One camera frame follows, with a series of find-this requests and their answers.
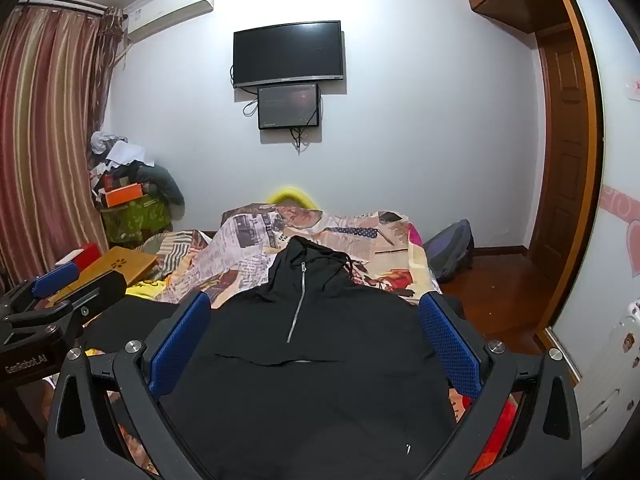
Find grey-green coat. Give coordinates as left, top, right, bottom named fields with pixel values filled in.
left=134, top=164, right=186, bottom=207

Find wooden lap desk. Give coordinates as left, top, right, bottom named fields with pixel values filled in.
left=47, top=246, right=160, bottom=307

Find pile of white cloths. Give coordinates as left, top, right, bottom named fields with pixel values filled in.
left=89, top=131, right=153, bottom=193

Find yellow rounded object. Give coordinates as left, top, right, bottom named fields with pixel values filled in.
left=267, top=186, right=319, bottom=211

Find black television cable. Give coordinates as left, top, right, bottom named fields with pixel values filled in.
left=230, top=62, right=259, bottom=117

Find green patterned cloth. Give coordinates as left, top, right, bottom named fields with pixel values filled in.
left=100, top=195, right=174, bottom=249

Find brown wooden door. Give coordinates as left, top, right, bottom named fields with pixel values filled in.
left=527, top=25, right=596, bottom=283

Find red striped curtain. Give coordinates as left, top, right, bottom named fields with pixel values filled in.
left=0, top=0, right=126, bottom=293

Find orange box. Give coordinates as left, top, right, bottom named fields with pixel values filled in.
left=102, top=183, right=151, bottom=209

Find red box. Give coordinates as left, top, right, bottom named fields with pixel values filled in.
left=55, top=242, right=102, bottom=269

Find black hooded zip jacket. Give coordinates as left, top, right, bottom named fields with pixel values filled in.
left=82, top=235, right=468, bottom=480

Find white wardrobe with pink stickers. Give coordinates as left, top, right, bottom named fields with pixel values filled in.
left=544, top=0, right=640, bottom=471

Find grey backpack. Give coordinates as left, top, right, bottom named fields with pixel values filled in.
left=422, top=219, right=475, bottom=283

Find yellow printed cloth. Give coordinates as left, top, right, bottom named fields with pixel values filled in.
left=126, top=280, right=167, bottom=302

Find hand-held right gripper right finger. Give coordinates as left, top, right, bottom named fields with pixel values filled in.
left=417, top=291, right=584, bottom=480

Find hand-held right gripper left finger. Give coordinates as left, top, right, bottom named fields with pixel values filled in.
left=45, top=291, right=213, bottom=480

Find newspaper and car printed blanket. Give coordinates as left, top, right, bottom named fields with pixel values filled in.
left=80, top=202, right=516, bottom=480

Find large black wall television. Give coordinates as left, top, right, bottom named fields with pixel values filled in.
left=233, top=20, right=346, bottom=89

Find small black wall monitor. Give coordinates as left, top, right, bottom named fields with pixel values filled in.
left=257, top=83, right=321, bottom=131

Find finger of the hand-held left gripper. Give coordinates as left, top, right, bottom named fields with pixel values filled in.
left=4, top=271, right=128, bottom=349
left=0, top=261, right=82, bottom=312

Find black and white striped cloth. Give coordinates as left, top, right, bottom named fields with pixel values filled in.
left=137, top=230, right=217, bottom=281

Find white wall air conditioner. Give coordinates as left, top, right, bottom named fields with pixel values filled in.
left=122, top=0, right=216, bottom=43

